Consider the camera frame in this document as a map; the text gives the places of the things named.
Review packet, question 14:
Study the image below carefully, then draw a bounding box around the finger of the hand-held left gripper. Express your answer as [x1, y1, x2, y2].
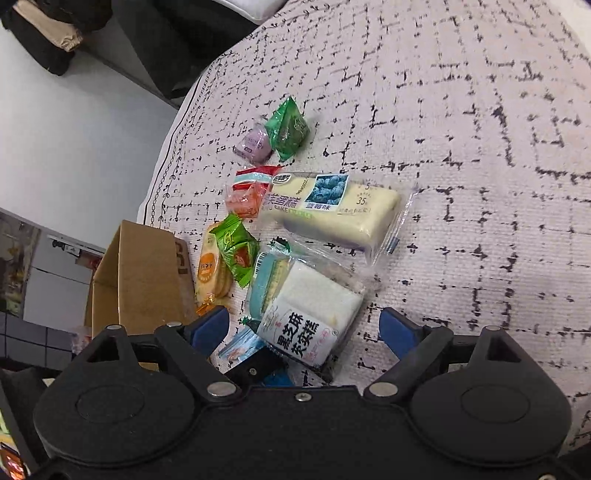
[229, 345, 296, 388]

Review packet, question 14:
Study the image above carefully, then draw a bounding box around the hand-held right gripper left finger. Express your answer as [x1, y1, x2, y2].
[90, 305, 242, 400]

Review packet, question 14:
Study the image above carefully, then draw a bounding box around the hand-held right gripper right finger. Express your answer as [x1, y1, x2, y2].
[364, 307, 509, 400]

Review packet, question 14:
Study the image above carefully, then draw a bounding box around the small clear blue packet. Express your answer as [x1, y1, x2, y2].
[217, 329, 266, 367]

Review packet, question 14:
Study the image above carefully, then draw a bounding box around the orange cracker packet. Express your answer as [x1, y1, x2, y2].
[193, 222, 234, 311]

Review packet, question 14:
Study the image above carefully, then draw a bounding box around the white sesame cake packet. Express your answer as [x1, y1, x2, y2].
[240, 237, 370, 384]

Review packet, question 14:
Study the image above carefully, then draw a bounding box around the bright green snack packet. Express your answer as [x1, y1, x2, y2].
[216, 213, 262, 289]

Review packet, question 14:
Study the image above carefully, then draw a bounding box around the cardboard box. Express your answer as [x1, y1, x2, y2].
[90, 220, 199, 340]

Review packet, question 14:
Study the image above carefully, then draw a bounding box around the orange snack packet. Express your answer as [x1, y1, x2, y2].
[224, 180, 273, 221]

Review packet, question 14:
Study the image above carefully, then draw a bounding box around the long blueberry cake packet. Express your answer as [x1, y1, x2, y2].
[256, 170, 416, 267]

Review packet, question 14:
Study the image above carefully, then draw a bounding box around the dark green snack packet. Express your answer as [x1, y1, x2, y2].
[264, 96, 310, 163]

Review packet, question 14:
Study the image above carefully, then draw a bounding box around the red white striped packet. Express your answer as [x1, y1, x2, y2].
[235, 164, 289, 191]

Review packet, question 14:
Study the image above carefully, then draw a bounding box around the kitchen cabinet unit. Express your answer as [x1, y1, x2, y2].
[0, 208, 108, 370]

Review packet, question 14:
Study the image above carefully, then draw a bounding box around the purple snack packet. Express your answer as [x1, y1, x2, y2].
[235, 124, 273, 163]

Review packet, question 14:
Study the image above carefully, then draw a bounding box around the printed white blanket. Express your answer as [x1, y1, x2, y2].
[137, 0, 591, 457]

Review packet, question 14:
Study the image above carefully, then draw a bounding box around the dark headboard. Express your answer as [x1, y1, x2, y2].
[81, 0, 287, 112]

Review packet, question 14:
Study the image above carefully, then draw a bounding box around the white pillow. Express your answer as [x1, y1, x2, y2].
[216, 0, 303, 25]

